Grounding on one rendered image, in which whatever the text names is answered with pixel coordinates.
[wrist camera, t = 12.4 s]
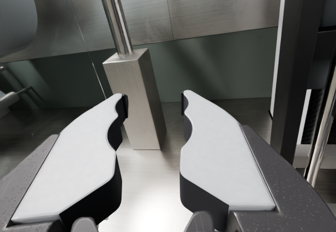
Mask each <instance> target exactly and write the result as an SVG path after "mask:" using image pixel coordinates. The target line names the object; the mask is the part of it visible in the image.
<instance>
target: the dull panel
mask: <svg viewBox="0 0 336 232"><path fill-rule="evenodd" d="M277 37H278V26H276V27H269V28H261V29H254V30H246V31H239V32H231V33H224V34H216V35H209V36H201V37H194V38H186V39H179V40H171V41H164V42H156V43H149V44H141V45H134V46H133V49H134V50H135V49H143V48H148V49H149V53H150V58H151V62H152V67H153V71H154V76H155V80H156V85H157V89H158V94H159V98H160V102H161V103H168V102H181V91H185V90H191V91H193V92H194V93H196V94H198V95H200V96H201V97H203V98H205V99H207V100H225V99H245V98H264V97H272V90H273V79H274V69H275V58H276V48H277ZM116 52H117V51H116V48H111V49H104V50H96V51H89V54H90V57H91V60H92V62H93V65H94V68H95V70H96V73H97V76H98V78H99V81H100V84H101V86H102V89H103V92H104V94H105V97H106V99H108V98H109V97H111V96H113V92H112V90H111V87H110V84H109V81H108V78H107V75H106V73H105V70H104V67H103V62H105V61H106V60H107V59H109V58H110V57H111V56H113V55H114V54H115V53H116Z"/></svg>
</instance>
